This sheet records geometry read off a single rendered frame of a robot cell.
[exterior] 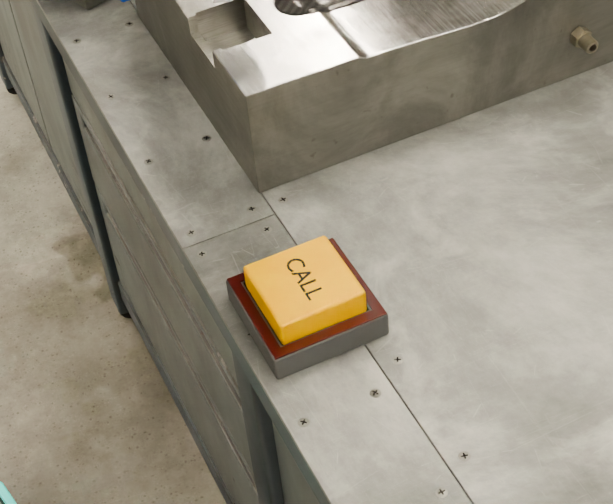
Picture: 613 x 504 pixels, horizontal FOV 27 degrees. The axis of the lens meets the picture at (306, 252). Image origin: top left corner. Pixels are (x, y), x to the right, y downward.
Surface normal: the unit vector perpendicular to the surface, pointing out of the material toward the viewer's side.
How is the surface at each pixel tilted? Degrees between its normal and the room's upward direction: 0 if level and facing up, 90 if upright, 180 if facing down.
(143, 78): 0
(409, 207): 0
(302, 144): 90
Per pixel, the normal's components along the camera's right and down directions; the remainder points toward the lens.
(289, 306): -0.07, -0.70
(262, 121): 0.43, 0.62
